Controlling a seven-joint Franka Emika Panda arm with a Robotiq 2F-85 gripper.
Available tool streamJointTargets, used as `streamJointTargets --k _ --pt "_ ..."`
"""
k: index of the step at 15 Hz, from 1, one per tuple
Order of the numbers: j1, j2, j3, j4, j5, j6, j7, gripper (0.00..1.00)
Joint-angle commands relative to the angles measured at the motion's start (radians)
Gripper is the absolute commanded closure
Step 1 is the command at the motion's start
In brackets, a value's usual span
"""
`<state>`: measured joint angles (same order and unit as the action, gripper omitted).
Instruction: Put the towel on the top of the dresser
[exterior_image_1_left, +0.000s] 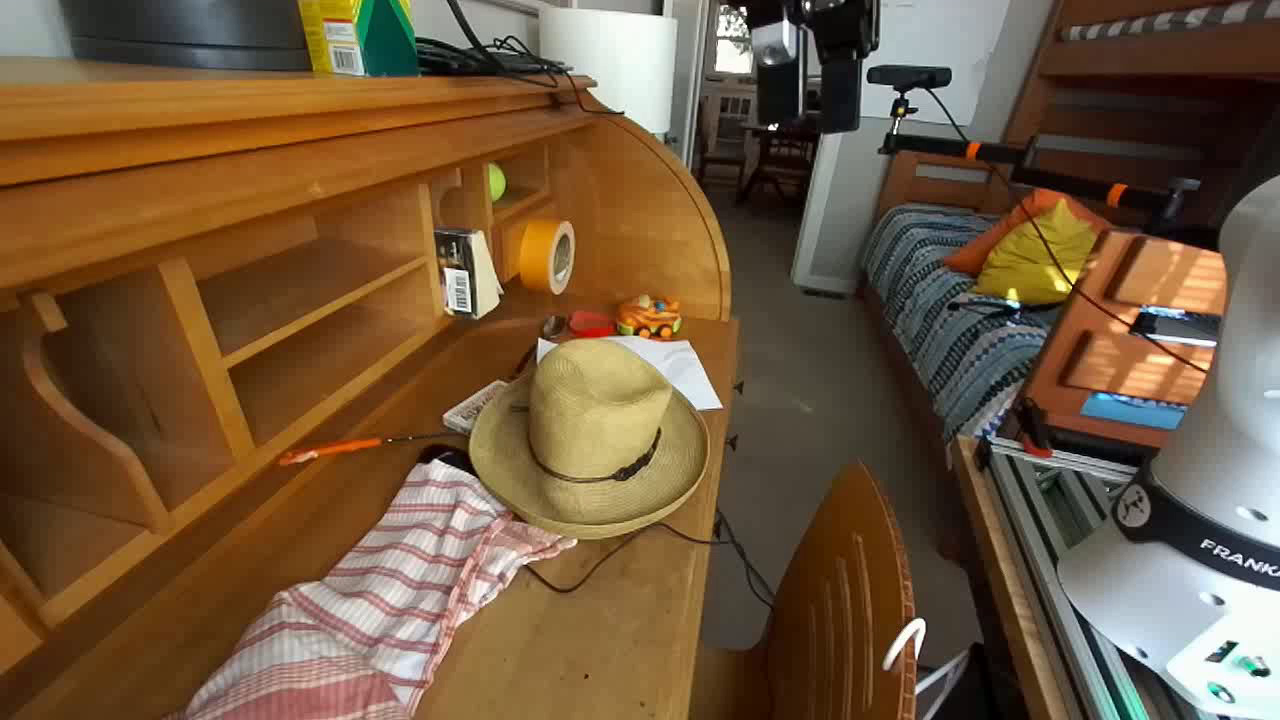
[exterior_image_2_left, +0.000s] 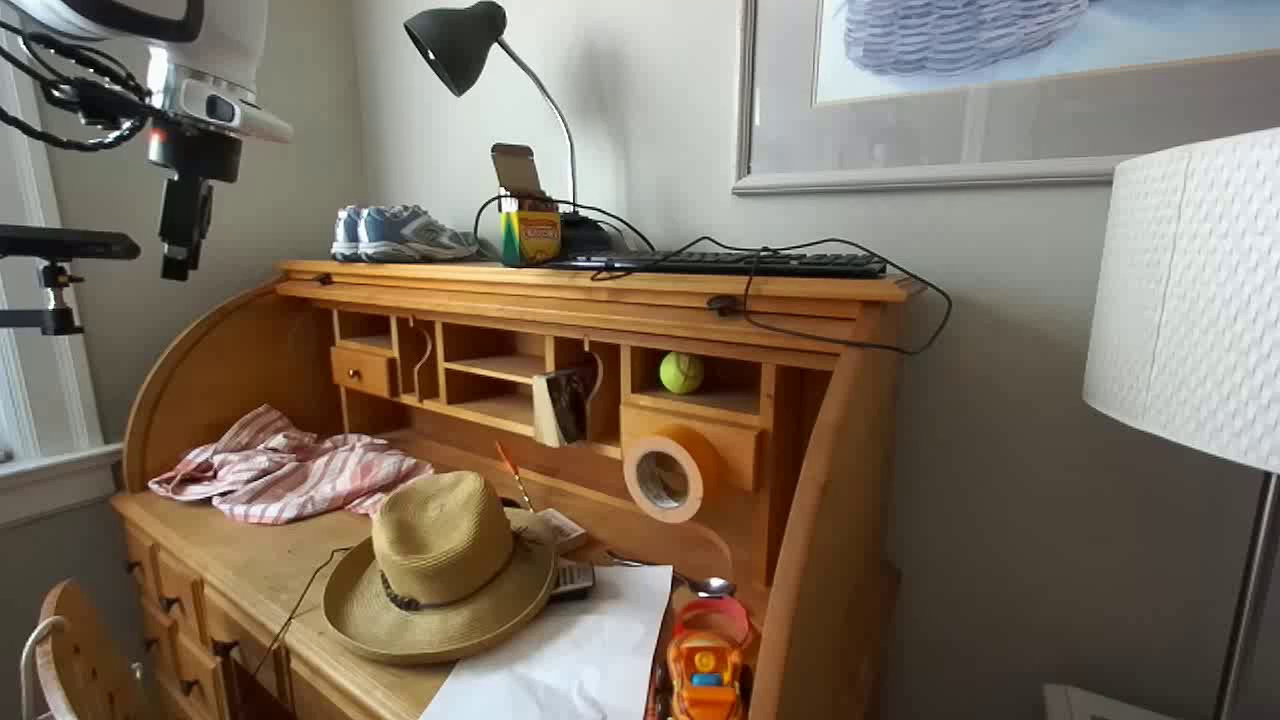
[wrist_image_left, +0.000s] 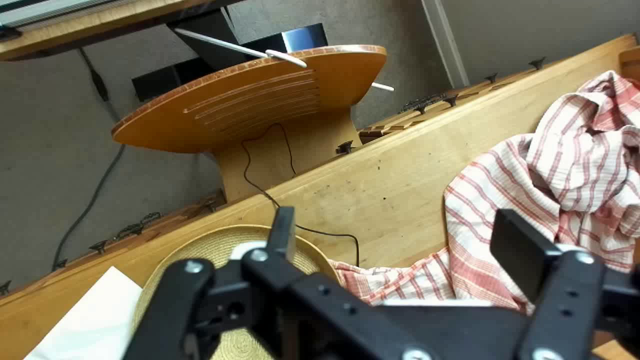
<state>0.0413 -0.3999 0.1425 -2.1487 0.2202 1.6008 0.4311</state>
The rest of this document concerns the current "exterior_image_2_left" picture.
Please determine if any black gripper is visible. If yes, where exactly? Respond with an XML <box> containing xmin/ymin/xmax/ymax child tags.
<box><xmin>143</xmin><ymin>117</ymin><xmax>247</xmax><ymax>285</ymax></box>

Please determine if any red white striped towel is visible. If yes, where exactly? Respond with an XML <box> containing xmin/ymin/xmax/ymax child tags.
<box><xmin>143</xmin><ymin>400</ymin><xmax>438</xmax><ymax>527</ymax></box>

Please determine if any blue grey sneaker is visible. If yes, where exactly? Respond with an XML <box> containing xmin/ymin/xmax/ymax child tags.
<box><xmin>357</xmin><ymin>198</ymin><xmax>484</xmax><ymax>265</ymax></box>
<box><xmin>327</xmin><ymin>198</ymin><xmax>373</xmax><ymax>265</ymax></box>

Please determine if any wooden roll-top desk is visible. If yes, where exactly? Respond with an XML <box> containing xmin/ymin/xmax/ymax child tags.
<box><xmin>108</xmin><ymin>256</ymin><xmax>925</xmax><ymax>720</ymax></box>

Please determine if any small wooden knob drawer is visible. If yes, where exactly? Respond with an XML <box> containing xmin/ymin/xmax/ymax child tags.
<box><xmin>327</xmin><ymin>338</ymin><xmax>402</xmax><ymax>402</ymax></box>

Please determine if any black desk lamp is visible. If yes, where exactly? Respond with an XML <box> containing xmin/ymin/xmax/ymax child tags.
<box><xmin>402</xmin><ymin>0</ymin><xmax>625</xmax><ymax>273</ymax></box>

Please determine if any green yellow open box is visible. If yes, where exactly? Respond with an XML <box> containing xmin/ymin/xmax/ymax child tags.
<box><xmin>489</xmin><ymin>138</ymin><xmax>568</xmax><ymax>266</ymax></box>

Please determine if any tan small book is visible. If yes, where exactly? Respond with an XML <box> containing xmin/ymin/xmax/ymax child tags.
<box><xmin>530</xmin><ymin>372</ymin><xmax>573</xmax><ymax>450</ymax></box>

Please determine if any tan straw hat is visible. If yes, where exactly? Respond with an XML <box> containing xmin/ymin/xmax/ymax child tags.
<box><xmin>273</xmin><ymin>467</ymin><xmax>561</xmax><ymax>669</ymax></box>

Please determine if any black small case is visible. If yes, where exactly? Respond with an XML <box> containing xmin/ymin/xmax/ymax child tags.
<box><xmin>550</xmin><ymin>362</ymin><xmax>599</xmax><ymax>444</ymax></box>

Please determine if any wooden chair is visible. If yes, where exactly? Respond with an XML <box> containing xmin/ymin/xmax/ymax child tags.
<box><xmin>18</xmin><ymin>577</ymin><xmax>143</xmax><ymax>720</ymax></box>

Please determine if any white small notepad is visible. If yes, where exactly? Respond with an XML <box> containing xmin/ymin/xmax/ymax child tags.
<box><xmin>500</xmin><ymin>499</ymin><xmax>593</xmax><ymax>557</ymax></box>

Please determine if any yellow-green tennis ball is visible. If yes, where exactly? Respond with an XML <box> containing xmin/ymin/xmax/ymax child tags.
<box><xmin>658</xmin><ymin>346</ymin><xmax>707</xmax><ymax>400</ymax></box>

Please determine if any dark small handheld device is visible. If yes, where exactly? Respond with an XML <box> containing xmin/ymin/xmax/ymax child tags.
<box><xmin>550</xmin><ymin>557</ymin><xmax>599</xmax><ymax>604</ymax></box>

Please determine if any brown packing tape roll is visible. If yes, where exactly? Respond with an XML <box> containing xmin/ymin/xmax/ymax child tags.
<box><xmin>621</xmin><ymin>424</ymin><xmax>725</xmax><ymax>527</ymax></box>

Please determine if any white paper sheet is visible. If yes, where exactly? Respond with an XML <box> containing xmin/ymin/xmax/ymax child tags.
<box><xmin>415</xmin><ymin>560</ymin><xmax>682</xmax><ymax>720</ymax></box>

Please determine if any black computer keyboard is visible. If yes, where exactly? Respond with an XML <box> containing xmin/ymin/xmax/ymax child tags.
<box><xmin>637</xmin><ymin>243</ymin><xmax>891</xmax><ymax>285</ymax></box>

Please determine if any orange toy truck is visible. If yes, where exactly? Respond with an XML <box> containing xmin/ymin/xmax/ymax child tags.
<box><xmin>659</xmin><ymin>573</ymin><xmax>759</xmax><ymax>720</ymax></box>

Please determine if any silver framed blue picture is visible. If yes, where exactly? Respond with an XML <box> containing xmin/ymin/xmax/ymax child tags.
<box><xmin>729</xmin><ymin>0</ymin><xmax>1280</xmax><ymax>198</ymax></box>

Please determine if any white floor lamp shade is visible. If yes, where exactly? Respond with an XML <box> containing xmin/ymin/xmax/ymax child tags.
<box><xmin>1081</xmin><ymin>125</ymin><xmax>1280</xmax><ymax>474</ymax></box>

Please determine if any white floor box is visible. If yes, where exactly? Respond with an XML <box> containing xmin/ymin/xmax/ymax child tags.
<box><xmin>1041</xmin><ymin>679</ymin><xmax>1180</xmax><ymax>720</ymax></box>

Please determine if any silver floor lamp pole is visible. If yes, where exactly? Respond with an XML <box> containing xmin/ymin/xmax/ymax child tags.
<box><xmin>1211</xmin><ymin>467</ymin><xmax>1280</xmax><ymax>720</ymax></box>

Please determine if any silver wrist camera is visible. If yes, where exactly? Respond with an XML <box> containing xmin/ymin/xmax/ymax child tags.
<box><xmin>142</xmin><ymin>43</ymin><xmax>298</xmax><ymax>149</ymax></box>

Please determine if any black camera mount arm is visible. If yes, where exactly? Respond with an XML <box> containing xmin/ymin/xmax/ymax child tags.
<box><xmin>0</xmin><ymin>221</ymin><xmax>143</xmax><ymax>338</ymax></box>

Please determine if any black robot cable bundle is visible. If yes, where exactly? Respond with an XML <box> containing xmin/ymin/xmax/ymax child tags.
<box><xmin>0</xmin><ymin>34</ymin><xmax>157</xmax><ymax>155</ymax></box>

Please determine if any white window frame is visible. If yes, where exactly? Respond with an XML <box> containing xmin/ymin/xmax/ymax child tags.
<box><xmin>0</xmin><ymin>53</ymin><xmax>127</xmax><ymax>532</ymax></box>

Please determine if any black lamp power cord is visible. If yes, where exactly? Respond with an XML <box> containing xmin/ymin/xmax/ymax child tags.
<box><xmin>468</xmin><ymin>191</ymin><xmax>666</xmax><ymax>265</ymax></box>

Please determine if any black keyboard cable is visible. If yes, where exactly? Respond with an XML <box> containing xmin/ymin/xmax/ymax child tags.
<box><xmin>706</xmin><ymin>233</ymin><xmax>962</xmax><ymax>358</ymax></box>

